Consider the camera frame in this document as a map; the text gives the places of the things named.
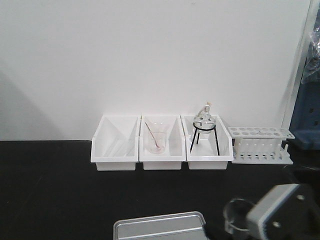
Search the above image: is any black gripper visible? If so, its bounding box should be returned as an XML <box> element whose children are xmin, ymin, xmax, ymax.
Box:
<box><xmin>204</xmin><ymin>183</ymin><xmax>320</xmax><ymax>240</ymax></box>

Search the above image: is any clear glass beaker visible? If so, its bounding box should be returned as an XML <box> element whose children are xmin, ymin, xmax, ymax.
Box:
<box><xmin>223</xmin><ymin>197</ymin><xmax>255</xmax><ymax>235</ymax></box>

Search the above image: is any silver metal tray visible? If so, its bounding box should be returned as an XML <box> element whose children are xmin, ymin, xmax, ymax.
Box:
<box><xmin>113</xmin><ymin>211</ymin><xmax>207</xmax><ymax>240</ymax></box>

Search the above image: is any glass beaker in bin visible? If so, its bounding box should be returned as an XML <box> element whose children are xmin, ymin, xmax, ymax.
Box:
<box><xmin>145</xmin><ymin>121</ymin><xmax>167</xmax><ymax>155</ymax></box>

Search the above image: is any white test tube rack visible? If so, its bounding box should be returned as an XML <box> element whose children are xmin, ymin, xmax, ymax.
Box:
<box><xmin>228</xmin><ymin>126</ymin><xmax>295</xmax><ymax>165</ymax></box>

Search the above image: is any blue equipment box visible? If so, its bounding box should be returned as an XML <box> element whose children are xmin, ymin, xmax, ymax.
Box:
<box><xmin>289</xmin><ymin>82</ymin><xmax>320</xmax><ymax>151</ymax></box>

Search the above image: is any white right storage bin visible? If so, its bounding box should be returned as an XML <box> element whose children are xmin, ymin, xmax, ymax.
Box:
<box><xmin>180</xmin><ymin>115</ymin><xmax>234</xmax><ymax>170</ymax></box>

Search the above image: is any white storage bin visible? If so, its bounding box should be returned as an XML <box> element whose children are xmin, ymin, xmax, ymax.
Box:
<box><xmin>180</xmin><ymin>115</ymin><xmax>234</xmax><ymax>170</ymax></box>
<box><xmin>139</xmin><ymin>115</ymin><xmax>186</xmax><ymax>170</ymax></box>
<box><xmin>90</xmin><ymin>115</ymin><xmax>141</xmax><ymax>171</ymax></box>

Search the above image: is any glass alcohol lamp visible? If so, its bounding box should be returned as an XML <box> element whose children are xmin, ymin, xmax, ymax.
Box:
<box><xmin>193</xmin><ymin>102</ymin><xmax>216</xmax><ymax>134</ymax></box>

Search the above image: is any clear plastic bag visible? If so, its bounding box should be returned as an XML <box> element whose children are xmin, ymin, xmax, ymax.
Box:
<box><xmin>300</xmin><ymin>20</ymin><xmax>320</xmax><ymax>84</ymax></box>

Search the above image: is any white middle storage bin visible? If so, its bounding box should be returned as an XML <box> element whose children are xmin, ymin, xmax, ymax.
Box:
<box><xmin>139</xmin><ymin>115</ymin><xmax>186</xmax><ymax>170</ymax></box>

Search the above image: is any glass stirring rod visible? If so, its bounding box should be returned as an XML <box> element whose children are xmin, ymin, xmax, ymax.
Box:
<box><xmin>145</xmin><ymin>121</ymin><xmax>160</xmax><ymax>149</ymax></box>

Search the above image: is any white left storage bin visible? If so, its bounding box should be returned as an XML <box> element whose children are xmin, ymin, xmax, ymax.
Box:
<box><xmin>90</xmin><ymin>115</ymin><xmax>141</xmax><ymax>171</ymax></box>

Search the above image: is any black wire tripod stand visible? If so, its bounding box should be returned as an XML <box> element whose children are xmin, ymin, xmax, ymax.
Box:
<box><xmin>189</xmin><ymin>121</ymin><xmax>221</xmax><ymax>156</ymax></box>

